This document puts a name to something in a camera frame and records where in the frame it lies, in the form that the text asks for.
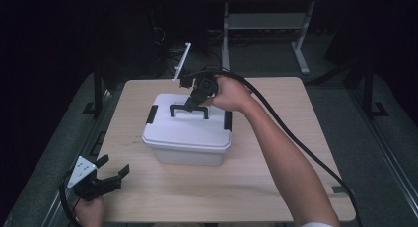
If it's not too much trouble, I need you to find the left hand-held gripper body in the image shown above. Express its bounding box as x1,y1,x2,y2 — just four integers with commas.
67,155,123,201

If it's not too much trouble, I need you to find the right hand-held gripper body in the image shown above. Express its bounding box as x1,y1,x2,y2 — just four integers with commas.
172,42,220,103

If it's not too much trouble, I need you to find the white lid with black handle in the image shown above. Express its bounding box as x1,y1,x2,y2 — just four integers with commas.
141,93,234,153

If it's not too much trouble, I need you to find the white plastic storage box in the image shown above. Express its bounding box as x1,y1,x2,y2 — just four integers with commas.
152,144,229,167

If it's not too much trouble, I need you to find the person's right hand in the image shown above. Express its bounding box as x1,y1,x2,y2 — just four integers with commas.
200,76,255,114

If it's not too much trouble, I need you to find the person's left hand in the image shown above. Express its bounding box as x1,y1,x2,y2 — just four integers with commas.
74,196,106,227

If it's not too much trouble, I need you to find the white sleeve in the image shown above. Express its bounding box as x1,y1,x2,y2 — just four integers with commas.
300,221,333,227

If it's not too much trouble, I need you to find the aluminium floor rail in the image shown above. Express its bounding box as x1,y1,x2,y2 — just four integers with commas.
348,87,418,219
40,87,126,227

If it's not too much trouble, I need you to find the left hand-held gripper cable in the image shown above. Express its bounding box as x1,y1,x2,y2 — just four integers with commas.
58,170,82,227

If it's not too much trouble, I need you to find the bundle of floor cables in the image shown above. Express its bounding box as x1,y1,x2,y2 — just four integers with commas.
149,9,225,79

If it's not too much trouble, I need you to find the black metal post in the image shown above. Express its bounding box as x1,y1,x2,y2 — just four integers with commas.
82,63,105,118
362,60,389,118

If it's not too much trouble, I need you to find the grey metal table frame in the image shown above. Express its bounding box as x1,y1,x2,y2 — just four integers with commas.
220,0,316,76

